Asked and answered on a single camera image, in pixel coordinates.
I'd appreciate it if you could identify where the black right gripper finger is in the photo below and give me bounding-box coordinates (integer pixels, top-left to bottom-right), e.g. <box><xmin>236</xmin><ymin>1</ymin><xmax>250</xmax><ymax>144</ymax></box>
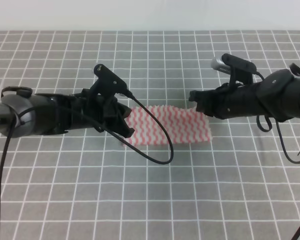
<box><xmin>188</xmin><ymin>90</ymin><xmax>216</xmax><ymax>103</ymax></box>
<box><xmin>196</xmin><ymin>101</ymin><xmax>214</xmax><ymax>117</ymax></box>

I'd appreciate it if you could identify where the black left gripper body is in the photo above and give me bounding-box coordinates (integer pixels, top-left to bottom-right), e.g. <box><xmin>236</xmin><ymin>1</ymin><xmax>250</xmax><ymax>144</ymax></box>
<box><xmin>52</xmin><ymin>88</ymin><xmax>123</xmax><ymax>135</ymax></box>

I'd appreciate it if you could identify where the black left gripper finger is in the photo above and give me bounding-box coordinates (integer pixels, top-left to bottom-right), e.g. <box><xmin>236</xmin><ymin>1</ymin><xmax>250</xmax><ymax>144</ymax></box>
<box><xmin>110</xmin><ymin>100</ymin><xmax>132</xmax><ymax>125</ymax></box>
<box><xmin>112</xmin><ymin>118</ymin><xmax>135</xmax><ymax>138</ymax></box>

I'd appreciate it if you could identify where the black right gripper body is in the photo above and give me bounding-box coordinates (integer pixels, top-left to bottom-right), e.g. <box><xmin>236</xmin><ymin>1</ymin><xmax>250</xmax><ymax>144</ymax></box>
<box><xmin>211</xmin><ymin>83</ymin><xmax>268</xmax><ymax>119</ymax></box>

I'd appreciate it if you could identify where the pink white wavy towel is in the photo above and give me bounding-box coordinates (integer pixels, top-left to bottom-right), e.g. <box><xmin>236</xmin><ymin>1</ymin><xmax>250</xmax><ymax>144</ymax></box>
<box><xmin>125</xmin><ymin>105</ymin><xmax>212</xmax><ymax>146</ymax></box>

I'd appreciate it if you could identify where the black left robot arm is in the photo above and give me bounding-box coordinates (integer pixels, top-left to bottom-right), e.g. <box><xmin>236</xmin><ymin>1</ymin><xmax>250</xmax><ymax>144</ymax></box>
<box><xmin>0</xmin><ymin>86</ymin><xmax>134</xmax><ymax>138</ymax></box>

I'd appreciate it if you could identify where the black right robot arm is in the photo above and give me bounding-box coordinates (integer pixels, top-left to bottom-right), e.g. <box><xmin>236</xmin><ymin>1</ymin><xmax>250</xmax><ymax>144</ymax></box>
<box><xmin>188</xmin><ymin>63</ymin><xmax>300</xmax><ymax>122</ymax></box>

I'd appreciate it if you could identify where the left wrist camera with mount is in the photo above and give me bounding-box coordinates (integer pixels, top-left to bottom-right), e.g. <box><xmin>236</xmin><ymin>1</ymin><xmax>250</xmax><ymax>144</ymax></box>
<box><xmin>87</xmin><ymin>63</ymin><xmax>129</xmax><ymax>105</ymax></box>

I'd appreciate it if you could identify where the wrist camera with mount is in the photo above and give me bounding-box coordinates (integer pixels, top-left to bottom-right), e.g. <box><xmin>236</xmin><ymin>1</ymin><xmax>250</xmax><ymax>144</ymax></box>
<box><xmin>210</xmin><ymin>53</ymin><xmax>257</xmax><ymax>88</ymax></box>
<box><xmin>87</xmin><ymin>63</ymin><xmax>129</xmax><ymax>105</ymax></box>

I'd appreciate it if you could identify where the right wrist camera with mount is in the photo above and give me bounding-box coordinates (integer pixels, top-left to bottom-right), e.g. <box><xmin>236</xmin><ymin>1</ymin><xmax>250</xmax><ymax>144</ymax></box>
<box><xmin>210</xmin><ymin>53</ymin><xmax>257</xmax><ymax>88</ymax></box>

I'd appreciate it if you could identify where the black left camera cable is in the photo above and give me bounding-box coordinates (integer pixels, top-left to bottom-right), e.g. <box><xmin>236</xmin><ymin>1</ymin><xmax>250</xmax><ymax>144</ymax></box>
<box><xmin>0</xmin><ymin>91</ymin><xmax>175</xmax><ymax>240</ymax></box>

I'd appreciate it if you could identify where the black camera cable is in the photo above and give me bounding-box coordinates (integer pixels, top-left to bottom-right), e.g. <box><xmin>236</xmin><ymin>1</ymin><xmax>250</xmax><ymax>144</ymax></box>
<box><xmin>254</xmin><ymin>71</ymin><xmax>300</xmax><ymax>240</ymax></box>
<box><xmin>0</xmin><ymin>91</ymin><xmax>175</xmax><ymax>240</ymax></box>

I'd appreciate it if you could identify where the black right camera cable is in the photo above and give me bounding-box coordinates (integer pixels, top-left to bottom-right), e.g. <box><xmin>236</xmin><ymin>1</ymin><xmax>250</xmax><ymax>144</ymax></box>
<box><xmin>254</xmin><ymin>71</ymin><xmax>300</xmax><ymax>240</ymax></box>

